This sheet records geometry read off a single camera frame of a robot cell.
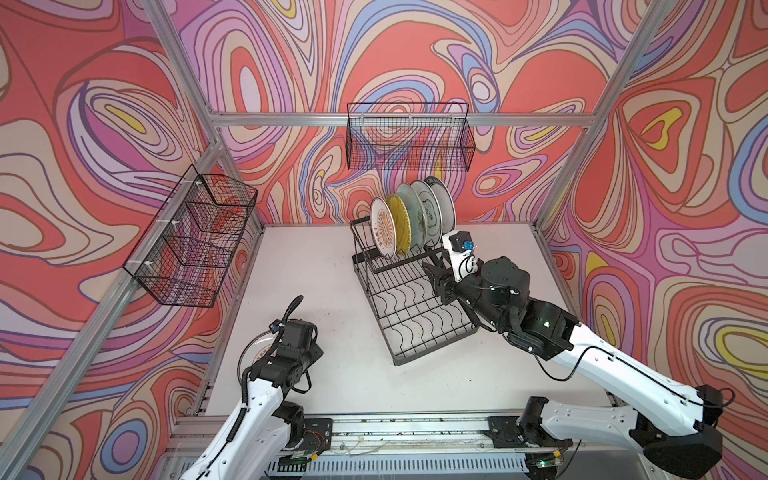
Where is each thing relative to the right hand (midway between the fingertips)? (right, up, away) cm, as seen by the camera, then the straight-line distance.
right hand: (435, 266), depth 65 cm
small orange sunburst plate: (-12, +10, +19) cm, 25 cm away
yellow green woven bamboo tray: (-7, +11, +12) cm, 18 cm away
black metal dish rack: (-2, -15, +29) cm, 33 cm away
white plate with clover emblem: (+1, +12, +9) cm, 15 cm away
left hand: (-31, -23, +19) cm, 43 cm away
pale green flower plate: (-3, +12, +15) cm, 19 cm away
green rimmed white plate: (+5, +16, +12) cm, 20 cm away
